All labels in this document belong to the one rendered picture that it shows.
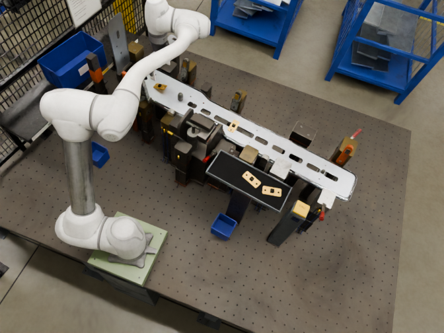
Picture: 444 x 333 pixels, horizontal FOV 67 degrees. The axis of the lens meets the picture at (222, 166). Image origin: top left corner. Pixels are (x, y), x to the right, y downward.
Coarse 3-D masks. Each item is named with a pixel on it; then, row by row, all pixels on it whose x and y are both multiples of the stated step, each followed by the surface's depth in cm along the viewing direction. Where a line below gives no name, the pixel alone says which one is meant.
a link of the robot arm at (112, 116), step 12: (96, 96) 117; (108, 96) 118; (120, 96) 119; (132, 96) 121; (96, 108) 114; (108, 108) 115; (120, 108) 116; (132, 108) 120; (96, 120) 115; (108, 120) 114; (120, 120) 115; (132, 120) 120; (108, 132) 114; (120, 132) 116
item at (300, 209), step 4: (296, 204) 146; (300, 204) 146; (304, 204) 146; (296, 208) 145; (300, 208) 145; (304, 208) 145; (308, 208) 145; (296, 212) 144; (300, 212) 144; (304, 212) 144; (304, 216) 143
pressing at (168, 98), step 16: (160, 80) 192; (176, 80) 193; (160, 96) 186; (176, 96) 187; (192, 96) 189; (176, 112) 182; (224, 112) 186; (224, 128) 181; (256, 128) 183; (240, 144) 176; (256, 144) 178; (272, 144) 179; (288, 144) 180; (272, 160) 174; (288, 160) 175; (304, 160) 176; (320, 160) 178; (304, 176) 171; (320, 176) 173; (336, 176) 174; (352, 176) 175; (336, 192) 169; (352, 192) 171
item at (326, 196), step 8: (320, 192) 163; (328, 192) 162; (320, 200) 159; (328, 200) 160; (312, 208) 166; (320, 208) 161; (328, 208) 158; (312, 216) 173; (304, 224) 181; (312, 224) 179; (296, 232) 188
